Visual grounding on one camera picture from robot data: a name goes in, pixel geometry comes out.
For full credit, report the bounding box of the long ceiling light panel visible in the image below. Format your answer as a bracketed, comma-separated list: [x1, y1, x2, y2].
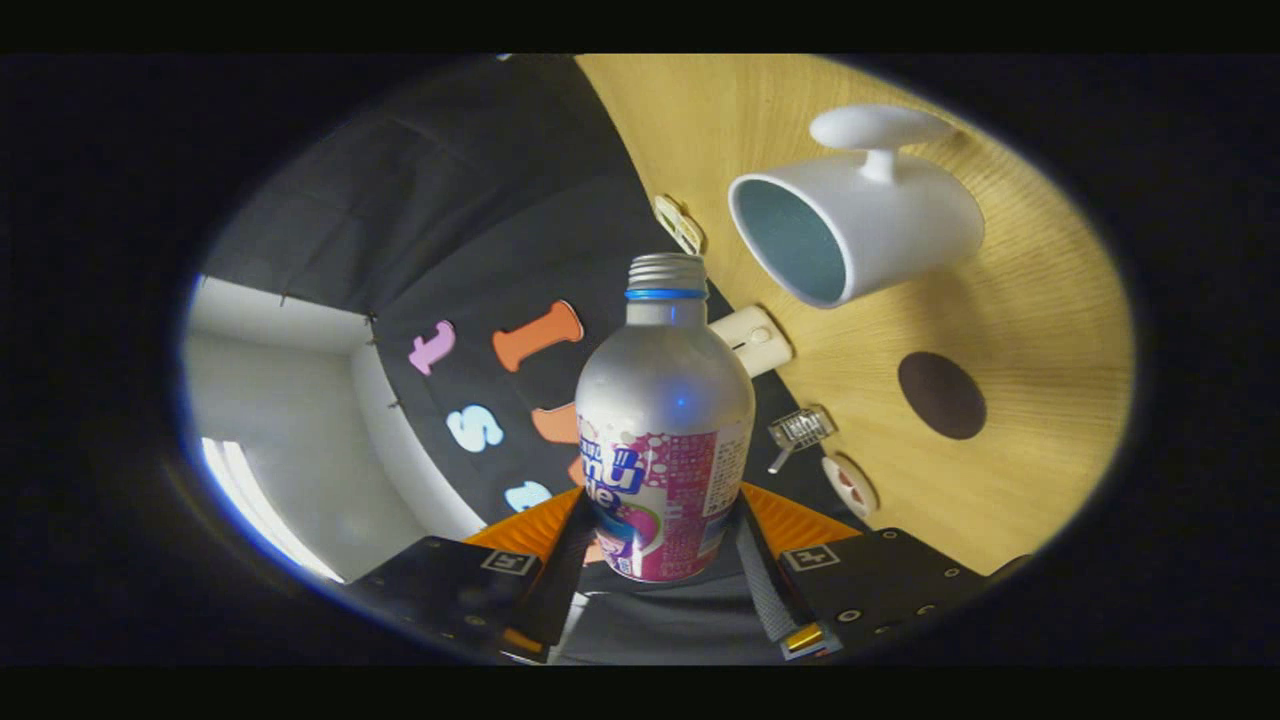
[200, 438, 346, 583]

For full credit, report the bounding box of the white toaster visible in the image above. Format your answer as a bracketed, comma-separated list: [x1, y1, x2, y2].
[708, 305, 794, 379]

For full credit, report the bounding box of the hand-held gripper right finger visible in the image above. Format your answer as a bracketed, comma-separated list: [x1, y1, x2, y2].
[735, 483, 1001, 661]

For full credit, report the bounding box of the white plate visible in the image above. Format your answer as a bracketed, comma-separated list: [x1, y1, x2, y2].
[821, 455, 880, 518]

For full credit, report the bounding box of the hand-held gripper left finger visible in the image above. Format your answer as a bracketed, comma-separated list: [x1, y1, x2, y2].
[350, 487, 601, 666]

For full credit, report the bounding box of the dark brown round coaster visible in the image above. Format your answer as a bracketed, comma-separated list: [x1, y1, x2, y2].
[897, 351, 988, 441]

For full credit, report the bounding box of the small metal wire basket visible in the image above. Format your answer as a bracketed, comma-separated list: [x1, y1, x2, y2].
[766, 405, 838, 474]

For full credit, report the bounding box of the small white compartment tray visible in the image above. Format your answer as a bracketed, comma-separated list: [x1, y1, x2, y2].
[653, 194, 705, 255]

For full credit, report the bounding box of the wooden table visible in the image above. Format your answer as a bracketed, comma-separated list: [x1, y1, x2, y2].
[575, 54, 1136, 578]

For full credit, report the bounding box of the silver juice bottle pink label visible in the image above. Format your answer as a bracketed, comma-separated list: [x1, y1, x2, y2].
[575, 253, 756, 584]

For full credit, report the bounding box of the white cup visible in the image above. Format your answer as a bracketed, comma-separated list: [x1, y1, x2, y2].
[727, 104, 986, 309]

